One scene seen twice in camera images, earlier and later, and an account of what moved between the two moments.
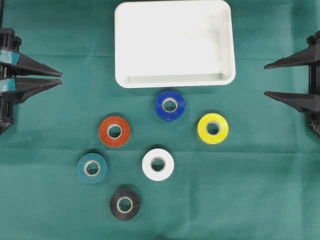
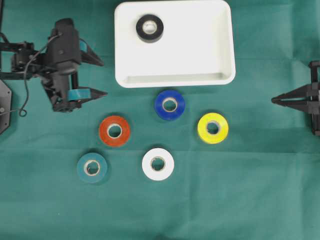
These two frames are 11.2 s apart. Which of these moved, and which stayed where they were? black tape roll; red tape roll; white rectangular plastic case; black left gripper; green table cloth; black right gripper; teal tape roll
Moved: black left gripper; black tape roll; black right gripper
Stayed: white rectangular plastic case; red tape roll; green table cloth; teal tape roll
